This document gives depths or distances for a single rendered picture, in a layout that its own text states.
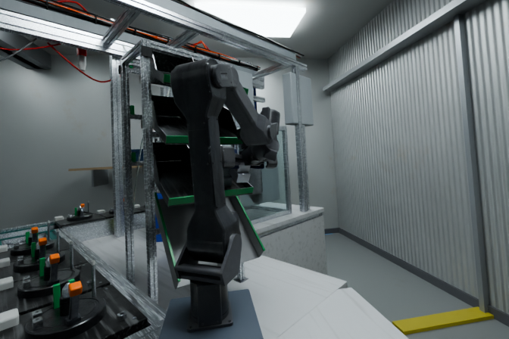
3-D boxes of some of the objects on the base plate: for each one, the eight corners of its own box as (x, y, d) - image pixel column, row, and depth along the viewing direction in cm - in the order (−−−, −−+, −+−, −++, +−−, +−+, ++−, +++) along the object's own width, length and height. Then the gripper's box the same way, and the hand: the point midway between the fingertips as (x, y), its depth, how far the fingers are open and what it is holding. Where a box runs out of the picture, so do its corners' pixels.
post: (124, 235, 163) (118, 20, 169) (117, 237, 160) (110, 17, 166) (122, 234, 166) (116, 23, 173) (114, 236, 163) (108, 20, 169)
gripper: (231, 159, 66) (210, 175, 78) (290, 160, 75) (263, 174, 87) (229, 136, 67) (208, 155, 80) (286, 141, 77) (260, 157, 89)
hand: (242, 162), depth 81 cm, fingers closed on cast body, 4 cm apart
